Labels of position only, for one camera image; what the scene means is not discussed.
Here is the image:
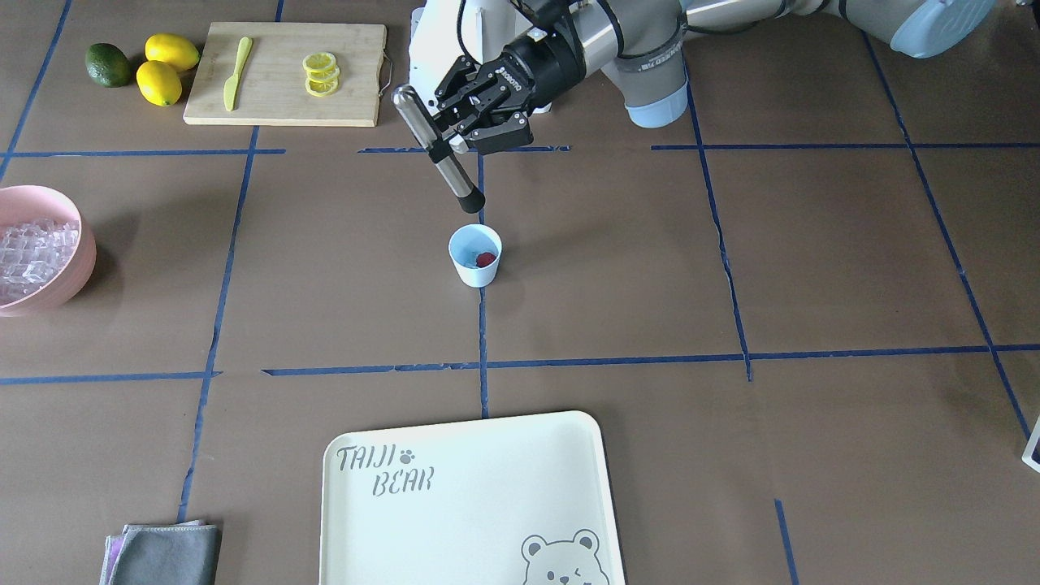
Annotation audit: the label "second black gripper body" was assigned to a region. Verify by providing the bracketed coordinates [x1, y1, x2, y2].
[479, 29, 587, 123]

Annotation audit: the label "steel muddler with black tip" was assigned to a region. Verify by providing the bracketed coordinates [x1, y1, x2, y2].
[392, 84, 486, 214]

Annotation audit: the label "red strawberry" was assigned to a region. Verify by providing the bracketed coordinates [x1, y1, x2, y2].
[473, 251, 498, 269]

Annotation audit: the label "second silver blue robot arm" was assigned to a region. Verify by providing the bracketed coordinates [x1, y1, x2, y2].
[409, 1, 995, 154]

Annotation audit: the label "light blue plastic cup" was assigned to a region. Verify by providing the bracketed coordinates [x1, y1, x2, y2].
[447, 223, 504, 288]

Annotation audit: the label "pile of clear ice cubes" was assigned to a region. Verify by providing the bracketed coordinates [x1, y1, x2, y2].
[1, 218, 82, 305]

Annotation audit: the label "yellow lemon slices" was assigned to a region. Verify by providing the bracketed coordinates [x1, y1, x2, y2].
[302, 52, 340, 98]

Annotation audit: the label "bamboo cutting board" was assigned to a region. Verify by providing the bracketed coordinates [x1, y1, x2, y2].
[183, 21, 388, 128]

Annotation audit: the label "yellow lemon near avocado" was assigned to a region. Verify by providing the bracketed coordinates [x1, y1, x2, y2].
[135, 60, 183, 107]

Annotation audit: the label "green avocado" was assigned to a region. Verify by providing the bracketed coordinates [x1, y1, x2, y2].
[84, 43, 133, 90]

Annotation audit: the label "cream bear tray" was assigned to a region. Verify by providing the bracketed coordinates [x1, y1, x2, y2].
[317, 410, 626, 584]

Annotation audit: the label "pink bowl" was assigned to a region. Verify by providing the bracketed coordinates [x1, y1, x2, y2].
[1, 185, 97, 316]

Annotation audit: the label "folded grey cloth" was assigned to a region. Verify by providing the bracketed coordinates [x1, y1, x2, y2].
[99, 522, 222, 584]

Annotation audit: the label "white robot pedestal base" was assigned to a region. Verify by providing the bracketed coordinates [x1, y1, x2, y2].
[409, 1, 547, 115]

